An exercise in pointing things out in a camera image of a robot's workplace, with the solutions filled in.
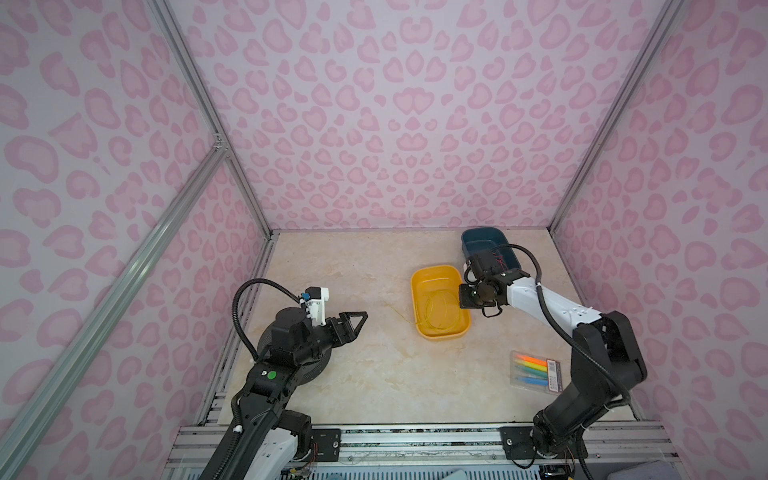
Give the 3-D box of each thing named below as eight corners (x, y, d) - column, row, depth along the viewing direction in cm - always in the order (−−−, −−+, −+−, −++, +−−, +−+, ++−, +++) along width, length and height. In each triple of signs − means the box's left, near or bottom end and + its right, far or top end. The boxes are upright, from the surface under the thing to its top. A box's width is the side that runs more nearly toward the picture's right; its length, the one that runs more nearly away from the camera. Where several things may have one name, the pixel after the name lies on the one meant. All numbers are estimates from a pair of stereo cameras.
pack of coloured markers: (510, 386, 85) (512, 383, 83) (510, 353, 91) (512, 350, 89) (561, 398, 83) (565, 396, 81) (558, 364, 89) (561, 361, 87)
